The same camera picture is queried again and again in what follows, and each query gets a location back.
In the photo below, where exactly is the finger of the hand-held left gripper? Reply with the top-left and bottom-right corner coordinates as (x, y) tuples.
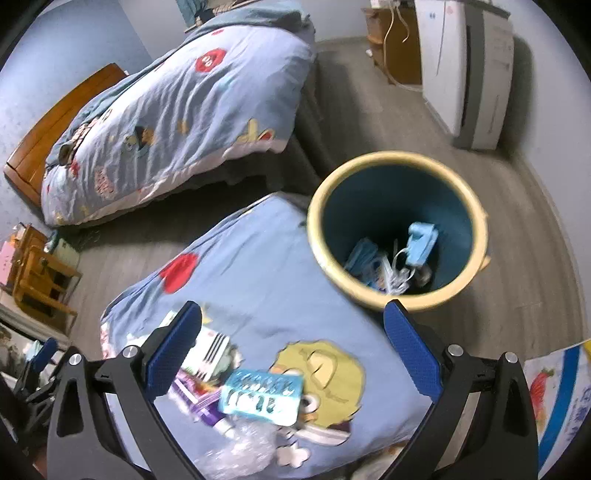
(23, 338), (60, 384)

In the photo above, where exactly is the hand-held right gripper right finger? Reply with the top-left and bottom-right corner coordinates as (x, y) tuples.
(383, 299), (540, 480)

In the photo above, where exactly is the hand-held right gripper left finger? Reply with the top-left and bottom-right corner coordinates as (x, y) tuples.
(46, 300), (204, 480)

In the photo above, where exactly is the green medicine box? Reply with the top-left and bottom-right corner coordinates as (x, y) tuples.
(159, 310), (234, 384)

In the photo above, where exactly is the purple tube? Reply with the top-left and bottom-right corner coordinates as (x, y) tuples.
(173, 374), (237, 438)

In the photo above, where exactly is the white tissue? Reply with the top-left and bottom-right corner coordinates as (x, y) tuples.
(378, 249), (434, 296)

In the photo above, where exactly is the blue wet wipe packet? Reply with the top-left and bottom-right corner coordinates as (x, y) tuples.
(217, 369), (305, 428)

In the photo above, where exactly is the blue face mask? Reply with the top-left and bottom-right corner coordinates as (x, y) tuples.
(405, 222), (440, 269)

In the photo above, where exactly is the clear plastic bag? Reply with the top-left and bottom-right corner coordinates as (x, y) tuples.
(201, 420), (283, 480)

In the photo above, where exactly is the yellow-rimmed teal trash bin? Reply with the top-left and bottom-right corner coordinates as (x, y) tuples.
(307, 150), (490, 312)

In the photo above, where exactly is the wooden chair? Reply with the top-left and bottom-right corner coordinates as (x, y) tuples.
(10, 224), (84, 334)

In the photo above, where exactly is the pink box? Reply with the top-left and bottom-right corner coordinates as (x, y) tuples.
(0, 242), (16, 288)

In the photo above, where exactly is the small green bin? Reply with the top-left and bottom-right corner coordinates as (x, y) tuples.
(44, 231), (80, 269)

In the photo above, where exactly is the cartoon printed blue sheet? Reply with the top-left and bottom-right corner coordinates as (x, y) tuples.
(99, 194), (437, 480)

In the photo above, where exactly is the strawberry printed bag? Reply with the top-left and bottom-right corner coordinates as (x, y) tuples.
(524, 340), (591, 464)

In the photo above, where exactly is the wooden bed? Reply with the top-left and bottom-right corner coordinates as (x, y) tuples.
(4, 0), (324, 229)

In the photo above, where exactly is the bed with cartoon duvet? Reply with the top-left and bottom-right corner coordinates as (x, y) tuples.
(41, 23), (317, 227)

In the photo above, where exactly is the white air purifier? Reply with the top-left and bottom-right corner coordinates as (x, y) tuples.
(414, 0), (515, 151)

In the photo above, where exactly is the wooden nightstand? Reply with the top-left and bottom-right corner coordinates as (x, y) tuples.
(361, 6), (423, 88)

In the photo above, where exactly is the teal curtain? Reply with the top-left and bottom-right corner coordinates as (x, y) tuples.
(177, 0), (215, 25)

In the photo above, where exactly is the grey-blue blanket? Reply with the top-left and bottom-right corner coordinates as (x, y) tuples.
(60, 0), (315, 134)

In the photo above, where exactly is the white cable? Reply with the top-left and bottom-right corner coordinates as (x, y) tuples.
(382, 0), (413, 86)

